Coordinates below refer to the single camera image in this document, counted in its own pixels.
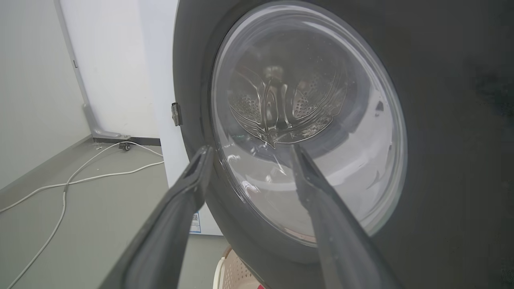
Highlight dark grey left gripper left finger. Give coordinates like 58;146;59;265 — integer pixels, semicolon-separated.
98;145;214;289

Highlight beige perforated laundry basket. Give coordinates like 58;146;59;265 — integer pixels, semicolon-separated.
213;244;265;289

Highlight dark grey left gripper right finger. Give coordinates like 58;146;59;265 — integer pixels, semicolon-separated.
290;144;403;289

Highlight white floor cable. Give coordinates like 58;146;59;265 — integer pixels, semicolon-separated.
0;161;165;213
6;141;163;289

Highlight grey partition frame with caster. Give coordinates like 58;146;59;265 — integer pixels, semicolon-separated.
54;0;131;140

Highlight dark grey washing machine door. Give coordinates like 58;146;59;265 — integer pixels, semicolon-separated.
173;0;514;289

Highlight white washing machine body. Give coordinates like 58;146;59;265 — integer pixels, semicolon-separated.
139;0;224;236

